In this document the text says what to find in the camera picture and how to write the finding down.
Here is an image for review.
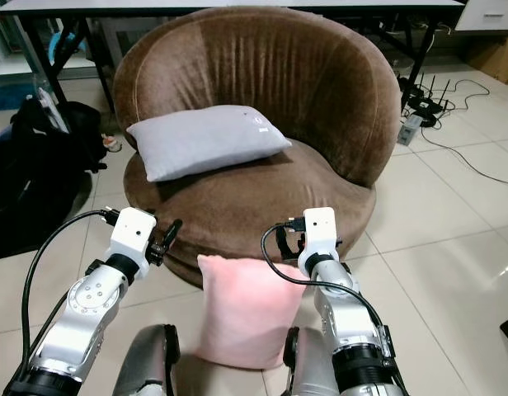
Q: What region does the pink pillow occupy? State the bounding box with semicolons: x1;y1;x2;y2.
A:
195;254;309;371

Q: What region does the grey pillow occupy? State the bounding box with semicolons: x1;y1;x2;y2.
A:
125;105;293;183

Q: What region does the brown round velvet sofa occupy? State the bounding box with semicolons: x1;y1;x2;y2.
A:
113;7;404;290

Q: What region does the blue floor mat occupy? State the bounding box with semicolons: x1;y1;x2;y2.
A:
0;78;34;113

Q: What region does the grey left robot leg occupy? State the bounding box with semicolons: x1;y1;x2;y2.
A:
118;323;181;396

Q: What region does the grey robot leg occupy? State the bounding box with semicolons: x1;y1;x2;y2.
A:
118;323;181;396
282;326;339;396

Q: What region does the grey right robot leg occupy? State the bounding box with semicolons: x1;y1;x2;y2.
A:
282;326;339;396

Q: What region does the black bag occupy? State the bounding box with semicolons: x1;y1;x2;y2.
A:
0;93;108;262

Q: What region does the grey power strip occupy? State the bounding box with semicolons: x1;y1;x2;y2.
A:
397;114;425;149

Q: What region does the black router with antennas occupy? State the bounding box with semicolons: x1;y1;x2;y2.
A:
402;74;446;125

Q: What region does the white table with black legs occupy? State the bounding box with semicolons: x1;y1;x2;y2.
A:
0;0;466;116

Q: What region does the cardboard box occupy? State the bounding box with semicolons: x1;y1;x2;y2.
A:
463;33;508;84

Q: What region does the white drawer unit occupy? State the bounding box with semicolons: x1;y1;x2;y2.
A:
455;0;508;33

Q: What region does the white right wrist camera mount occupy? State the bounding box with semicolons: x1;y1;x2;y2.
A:
302;208;337;259

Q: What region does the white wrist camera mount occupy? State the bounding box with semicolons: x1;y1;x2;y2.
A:
302;208;337;259
110;208;158;262

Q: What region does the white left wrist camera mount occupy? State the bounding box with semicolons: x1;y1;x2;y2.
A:
110;208;158;262

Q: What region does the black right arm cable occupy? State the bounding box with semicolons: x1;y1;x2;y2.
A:
259;218;396;349

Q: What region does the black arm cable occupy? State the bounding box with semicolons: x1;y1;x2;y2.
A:
259;218;396;349
22;209;120;382

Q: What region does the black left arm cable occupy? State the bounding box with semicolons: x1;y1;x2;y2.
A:
22;209;120;382

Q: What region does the long black floor cable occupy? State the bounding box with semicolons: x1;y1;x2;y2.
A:
419;77;508;180

